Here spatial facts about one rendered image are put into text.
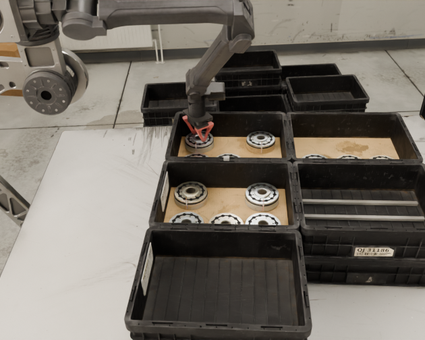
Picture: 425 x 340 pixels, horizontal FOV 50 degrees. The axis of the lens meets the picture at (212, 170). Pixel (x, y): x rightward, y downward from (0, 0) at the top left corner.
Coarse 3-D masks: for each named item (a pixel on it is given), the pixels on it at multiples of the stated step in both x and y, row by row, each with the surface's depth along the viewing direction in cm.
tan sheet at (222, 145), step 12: (180, 144) 169; (216, 144) 168; (228, 144) 168; (240, 144) 167; (276, 144) 167; (180, 156) 163; (216, 156) 162; (240, 156) 162; (252, 156) 162; (264, 156) 161; (276, 156) 161
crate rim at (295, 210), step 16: (176, 160) 144; (192, 160) 144; (208, 160) 143; (240, 160) 143; (160, 176) 138; (160, 192) 132; (160, 224) 121; (176, 224) 121; (192, 224) 121; (208, 224) 121; (224, 224) 120; (240, 224) 120
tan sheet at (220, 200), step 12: (216, 192) 146; (228, 192) 146; (240, 192) 146; (168, 204) 142; (216, 204) 142; (228, 204) 142; (240, 204) 141; (168, 216) 138; (204, 216) 138; (240, 216) 137; (276, 216) 137
